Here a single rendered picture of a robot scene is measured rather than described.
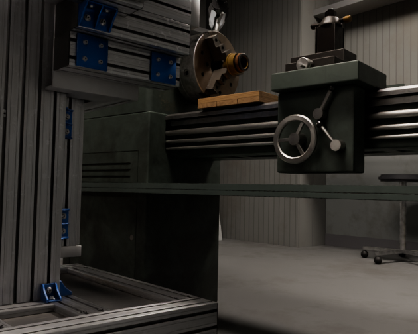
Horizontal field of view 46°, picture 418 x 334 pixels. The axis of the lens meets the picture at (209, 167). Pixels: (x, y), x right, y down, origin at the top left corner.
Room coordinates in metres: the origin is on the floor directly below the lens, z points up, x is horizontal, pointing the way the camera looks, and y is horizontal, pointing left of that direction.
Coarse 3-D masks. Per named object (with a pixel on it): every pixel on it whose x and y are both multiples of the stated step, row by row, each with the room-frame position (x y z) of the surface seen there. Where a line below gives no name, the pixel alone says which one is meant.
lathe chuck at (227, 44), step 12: (192, 36) 2.09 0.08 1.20; (192, 48) 2.02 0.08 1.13; (204, 48) 2.06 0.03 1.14; (228, 48) 2.18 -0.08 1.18; (180, 60) 2.05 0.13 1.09; (192, 60) 2.01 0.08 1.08; (204, 60) 2.06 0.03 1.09; (180, 72) 2.06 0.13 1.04; (192, 72) 2.02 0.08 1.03; (204, 72) 2.06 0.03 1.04; (192, 84) 2.05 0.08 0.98; (204, 84) 2.06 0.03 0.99; (228, 84) 2.18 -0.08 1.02; (192, 96) 2.11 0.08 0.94; (216, 96) 2.12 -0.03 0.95
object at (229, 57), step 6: (228, 54) 2.05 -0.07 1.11; (234, 54) 2.03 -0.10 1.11; (240, 54) 2.01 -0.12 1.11; (228, 60) 2.03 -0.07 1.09; (234, 60) 2.02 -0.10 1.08; (240, 60) 2.01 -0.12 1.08; (246, 60) 2.05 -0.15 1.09; (228, 66) 2.04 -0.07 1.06; (234, 66) 2.03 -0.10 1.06; (240, 66) 2.01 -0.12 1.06; (246, 66) 2.05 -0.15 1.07; (234, 72) 2.05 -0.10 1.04; (240, 72) 2.06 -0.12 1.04
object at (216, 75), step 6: (216, 72) 2.08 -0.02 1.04; (222, 72) 2.05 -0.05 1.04; (228, 72) 2.05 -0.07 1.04; (210, 78) 2.08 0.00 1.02; (216, 78) 2.06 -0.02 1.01; (222, 78) 2.06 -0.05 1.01; (228, 78) 2.07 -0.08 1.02; (210, 84) 2.06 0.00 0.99; (216, 84) 2.06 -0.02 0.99; (222, 84) 2.07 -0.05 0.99; (210, 90) 2.06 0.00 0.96; (216, 90) 2.06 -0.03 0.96; (204, 96) 2.09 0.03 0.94
